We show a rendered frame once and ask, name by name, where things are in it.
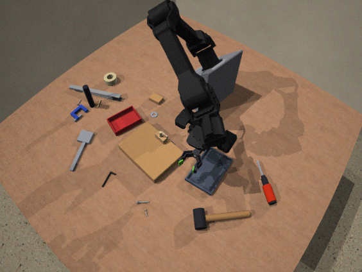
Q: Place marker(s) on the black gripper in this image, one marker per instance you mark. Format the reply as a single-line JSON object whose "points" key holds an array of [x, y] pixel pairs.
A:
{"points": [[183, 119]]}

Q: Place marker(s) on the light brown wooden board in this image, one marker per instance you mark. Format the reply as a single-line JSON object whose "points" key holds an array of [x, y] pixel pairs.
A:
{"points": [[151, 156]]}

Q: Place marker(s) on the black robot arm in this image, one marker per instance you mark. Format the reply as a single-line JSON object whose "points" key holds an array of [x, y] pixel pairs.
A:
{"points": [[166, 23]]}

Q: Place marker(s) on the black cylinder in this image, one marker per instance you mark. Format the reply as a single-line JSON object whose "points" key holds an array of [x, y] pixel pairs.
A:
{"points": [[88, 96]]}

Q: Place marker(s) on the red shallow tray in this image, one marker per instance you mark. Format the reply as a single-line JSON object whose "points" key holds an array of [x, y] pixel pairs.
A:
{"points": [[124, 120]]}

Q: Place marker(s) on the beige ring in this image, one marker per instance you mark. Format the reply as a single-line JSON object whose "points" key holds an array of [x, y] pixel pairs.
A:
{"points": [[110, 79]]}

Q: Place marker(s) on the red-handled screwdriver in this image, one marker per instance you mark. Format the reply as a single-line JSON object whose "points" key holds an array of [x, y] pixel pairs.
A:
{"points": [[268, 191]]}

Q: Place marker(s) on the black rubber mallet with wooden handle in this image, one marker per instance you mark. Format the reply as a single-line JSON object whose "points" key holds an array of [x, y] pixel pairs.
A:
{"points": [[200, 218]]}

